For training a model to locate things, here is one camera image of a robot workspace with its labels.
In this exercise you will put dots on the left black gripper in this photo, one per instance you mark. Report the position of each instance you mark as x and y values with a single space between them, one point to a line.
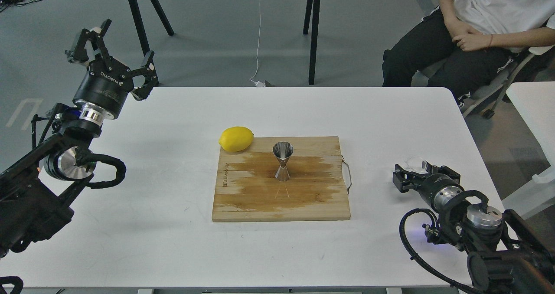
104 90

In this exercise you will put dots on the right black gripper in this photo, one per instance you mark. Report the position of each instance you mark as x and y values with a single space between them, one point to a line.
436 188

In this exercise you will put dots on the steel double jigger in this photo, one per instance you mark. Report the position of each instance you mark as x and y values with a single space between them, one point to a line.
282 151

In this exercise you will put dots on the clear glass measuring cup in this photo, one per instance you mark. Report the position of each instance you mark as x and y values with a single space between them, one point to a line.
416 164

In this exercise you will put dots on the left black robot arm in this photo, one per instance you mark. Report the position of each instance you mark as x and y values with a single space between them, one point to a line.
38 190

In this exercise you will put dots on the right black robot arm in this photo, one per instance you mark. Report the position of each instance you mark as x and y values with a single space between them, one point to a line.
504 255

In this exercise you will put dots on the person's hands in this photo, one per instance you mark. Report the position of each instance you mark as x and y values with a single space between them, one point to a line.
467 37

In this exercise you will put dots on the office chair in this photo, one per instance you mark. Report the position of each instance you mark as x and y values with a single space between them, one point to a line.
524 68

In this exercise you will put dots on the yellow lemon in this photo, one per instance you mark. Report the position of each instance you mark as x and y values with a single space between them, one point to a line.
235 139

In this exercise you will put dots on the seated person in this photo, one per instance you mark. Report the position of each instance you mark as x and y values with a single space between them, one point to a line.
514 24

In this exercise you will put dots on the wooden cutting board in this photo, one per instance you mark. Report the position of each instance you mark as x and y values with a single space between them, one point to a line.
246 189

